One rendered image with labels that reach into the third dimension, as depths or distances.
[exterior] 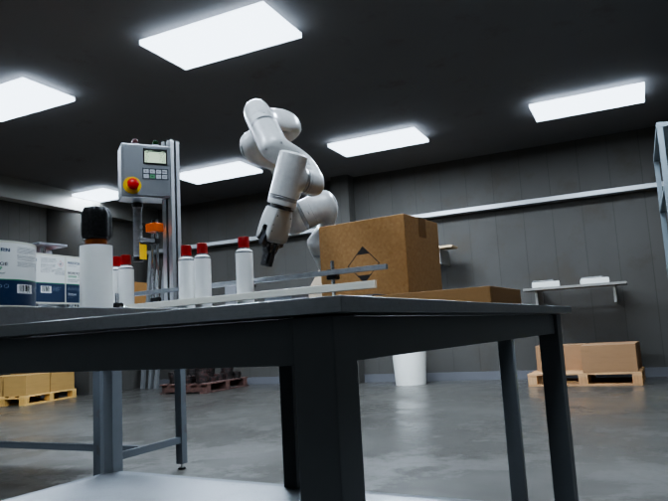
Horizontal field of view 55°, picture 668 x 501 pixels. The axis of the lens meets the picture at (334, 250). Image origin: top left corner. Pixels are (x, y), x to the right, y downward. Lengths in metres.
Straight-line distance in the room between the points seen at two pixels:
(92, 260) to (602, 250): 8.25
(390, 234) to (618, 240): 7.76
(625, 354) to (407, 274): 6.59
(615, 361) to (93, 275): 7.11
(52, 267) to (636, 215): 8.35
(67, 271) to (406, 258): 1.02
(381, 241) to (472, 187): 8.04
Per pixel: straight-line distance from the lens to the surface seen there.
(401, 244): 1.85
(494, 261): 9.67
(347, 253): 1.94
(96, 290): 1.86
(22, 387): 10.46
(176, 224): 2.31
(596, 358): 8.32
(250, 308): 0.81
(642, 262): 9.47
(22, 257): 1.57
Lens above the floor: 0.79
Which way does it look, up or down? 7 degrees up
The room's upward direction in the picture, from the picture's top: 3 degrees counter-clockwise
